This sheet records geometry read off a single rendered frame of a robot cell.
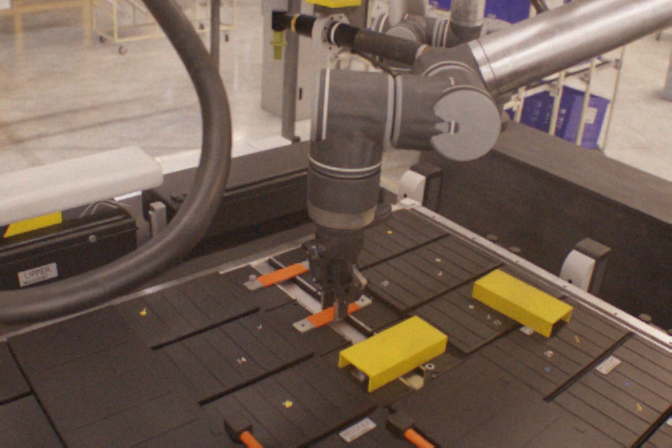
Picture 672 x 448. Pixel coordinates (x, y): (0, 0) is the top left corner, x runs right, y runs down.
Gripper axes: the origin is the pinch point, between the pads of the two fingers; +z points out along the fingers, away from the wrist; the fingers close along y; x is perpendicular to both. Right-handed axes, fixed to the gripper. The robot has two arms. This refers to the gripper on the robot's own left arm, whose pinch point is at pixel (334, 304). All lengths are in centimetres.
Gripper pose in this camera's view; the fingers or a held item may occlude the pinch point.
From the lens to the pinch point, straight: 113.6
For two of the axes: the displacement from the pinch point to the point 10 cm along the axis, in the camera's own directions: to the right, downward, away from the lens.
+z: -0.6, 9.1, 4.1
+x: 7.7, -2.2, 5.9
